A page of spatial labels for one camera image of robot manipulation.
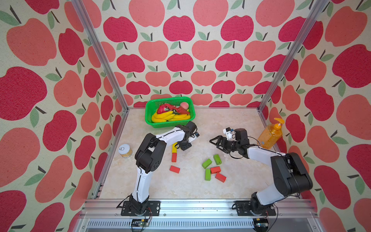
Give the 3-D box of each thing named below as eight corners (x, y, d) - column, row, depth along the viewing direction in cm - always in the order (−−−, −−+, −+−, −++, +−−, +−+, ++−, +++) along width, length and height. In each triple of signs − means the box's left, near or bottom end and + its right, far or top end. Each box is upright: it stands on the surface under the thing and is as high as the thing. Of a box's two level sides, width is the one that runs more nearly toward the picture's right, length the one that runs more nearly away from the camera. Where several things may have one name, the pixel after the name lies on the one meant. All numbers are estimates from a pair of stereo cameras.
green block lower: (204, 180, 86) (204, 178, 84) (204, 170, 90) (205, 168, 87) (210, 181, 85) (210, 179, 83) (210, 170, 89) (210, 169, 87)
